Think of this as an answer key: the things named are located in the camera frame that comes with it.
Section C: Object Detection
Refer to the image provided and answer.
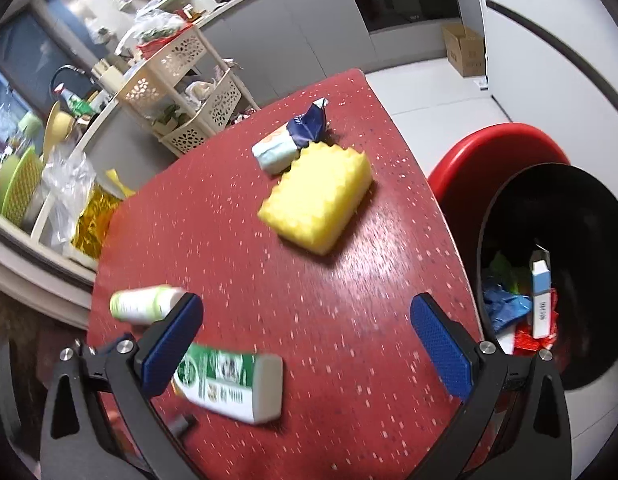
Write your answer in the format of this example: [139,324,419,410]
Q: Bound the red plastic stool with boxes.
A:
[427,122,572,281]

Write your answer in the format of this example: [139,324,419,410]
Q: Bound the white blue carton box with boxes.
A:
[530,245,552,339]

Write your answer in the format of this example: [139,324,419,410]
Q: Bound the yellow sponge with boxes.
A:
[257,142,373,256]

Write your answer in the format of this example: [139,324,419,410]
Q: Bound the blue plastic bag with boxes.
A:
[482,282,532,333]

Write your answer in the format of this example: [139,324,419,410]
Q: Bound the green-capped Dettol bottle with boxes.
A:
[171,344,284,426]

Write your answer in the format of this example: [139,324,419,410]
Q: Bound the black kitchen faucet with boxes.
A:
[49,64,98,98]

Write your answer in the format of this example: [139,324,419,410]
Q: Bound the red wrapper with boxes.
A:
[513,288,558,356]

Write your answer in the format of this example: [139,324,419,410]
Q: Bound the clear plastic bag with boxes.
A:
[41,143,96,252]

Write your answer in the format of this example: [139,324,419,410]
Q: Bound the gold foil bag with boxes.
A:
[67,165,136,260]

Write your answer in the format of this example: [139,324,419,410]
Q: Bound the black trash bin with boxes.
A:
[474,164,618,390]

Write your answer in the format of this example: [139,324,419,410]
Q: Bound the cardboard box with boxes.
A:
[441,23,486,77]

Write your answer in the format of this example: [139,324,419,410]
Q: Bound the coconut drink bottle white cap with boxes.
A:
[110,284,185,326]

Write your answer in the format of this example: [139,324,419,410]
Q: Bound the white refrigerator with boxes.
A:
[459,0,618,198]

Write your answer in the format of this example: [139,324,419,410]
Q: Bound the grey base cabinets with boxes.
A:
[198,0,465,105]

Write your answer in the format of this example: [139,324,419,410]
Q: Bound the beige plastic storage cart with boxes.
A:
[116,26,259,157]

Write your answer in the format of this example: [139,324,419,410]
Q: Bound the green wrapper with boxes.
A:
[487,252,528,295]

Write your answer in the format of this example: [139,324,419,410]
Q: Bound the blue white packet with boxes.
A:
[251,98,329,176]

